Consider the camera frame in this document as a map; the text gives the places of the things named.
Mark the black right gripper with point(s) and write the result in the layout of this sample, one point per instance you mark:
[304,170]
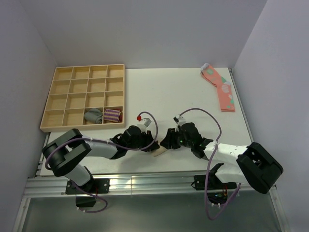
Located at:
[170,139]

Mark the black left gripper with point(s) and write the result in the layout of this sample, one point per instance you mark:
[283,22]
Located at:
[148,138]

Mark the cream and brown sock pair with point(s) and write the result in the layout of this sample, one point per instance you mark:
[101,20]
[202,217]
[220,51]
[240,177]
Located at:
[158,152]

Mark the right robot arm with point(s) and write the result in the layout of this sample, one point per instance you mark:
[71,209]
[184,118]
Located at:
[246,164]

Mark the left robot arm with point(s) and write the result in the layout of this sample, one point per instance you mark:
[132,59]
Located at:
[64,154]

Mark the purple striped rolled sock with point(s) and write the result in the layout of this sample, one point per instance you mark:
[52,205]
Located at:
[113,115]

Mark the grey rolled sock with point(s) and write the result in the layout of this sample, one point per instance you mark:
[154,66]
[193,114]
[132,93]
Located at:
[94,116]

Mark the pink patterned sock pair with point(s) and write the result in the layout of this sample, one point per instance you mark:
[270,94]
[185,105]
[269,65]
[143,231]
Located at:
[223,87]

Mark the wooden compartment tray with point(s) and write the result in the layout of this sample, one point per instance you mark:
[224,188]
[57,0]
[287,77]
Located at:
[76,89]

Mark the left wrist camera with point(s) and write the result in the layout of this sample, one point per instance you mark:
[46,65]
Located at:
[143,123]

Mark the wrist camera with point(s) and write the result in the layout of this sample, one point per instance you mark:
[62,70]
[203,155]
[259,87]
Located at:
[179,120]
[143,123]

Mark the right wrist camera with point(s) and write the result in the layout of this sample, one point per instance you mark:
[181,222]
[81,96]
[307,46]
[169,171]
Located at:
[179,120]

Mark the aluminium front rail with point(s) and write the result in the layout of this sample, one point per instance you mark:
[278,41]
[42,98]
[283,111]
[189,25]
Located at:
[120,184]

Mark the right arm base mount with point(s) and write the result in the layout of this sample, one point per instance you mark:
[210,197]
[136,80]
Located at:
[220,196]

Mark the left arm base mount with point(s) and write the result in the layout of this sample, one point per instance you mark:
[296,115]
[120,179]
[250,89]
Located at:
[87,196]

